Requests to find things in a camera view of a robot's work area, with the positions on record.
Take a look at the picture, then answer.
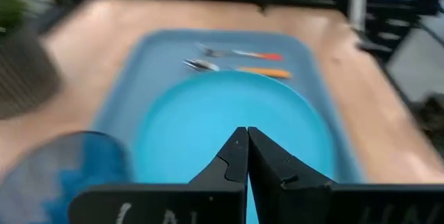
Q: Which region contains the grey-blue plastic tray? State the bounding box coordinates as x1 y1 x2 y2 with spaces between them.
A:
91 28 364 185

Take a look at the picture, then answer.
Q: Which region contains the bright blue round plate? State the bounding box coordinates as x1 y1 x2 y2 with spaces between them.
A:
133 69 336 224

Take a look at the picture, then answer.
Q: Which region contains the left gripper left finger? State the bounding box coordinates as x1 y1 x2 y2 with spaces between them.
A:
188 126 250 185

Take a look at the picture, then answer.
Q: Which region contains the grey metal post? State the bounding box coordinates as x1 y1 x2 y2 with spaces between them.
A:
348 0 369 33

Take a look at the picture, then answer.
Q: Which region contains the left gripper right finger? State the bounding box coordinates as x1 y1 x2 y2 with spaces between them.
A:
248 126 334 224

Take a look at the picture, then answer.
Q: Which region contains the green artificial bush plant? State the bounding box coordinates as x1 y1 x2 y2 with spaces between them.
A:
0 0 31 36

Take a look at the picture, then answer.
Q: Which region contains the black metal frame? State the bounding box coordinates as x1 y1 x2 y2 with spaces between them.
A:
346 0 444 62

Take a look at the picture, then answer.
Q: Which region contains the metal fork orange handle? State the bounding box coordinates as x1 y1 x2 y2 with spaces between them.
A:
194 41 285 62

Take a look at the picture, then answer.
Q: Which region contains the metal spoon yellow handle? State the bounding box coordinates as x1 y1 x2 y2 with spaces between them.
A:
182 58 293 80

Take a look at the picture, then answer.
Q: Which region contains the translucent blue cup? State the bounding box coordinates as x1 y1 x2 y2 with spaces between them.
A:
0 130 135 224

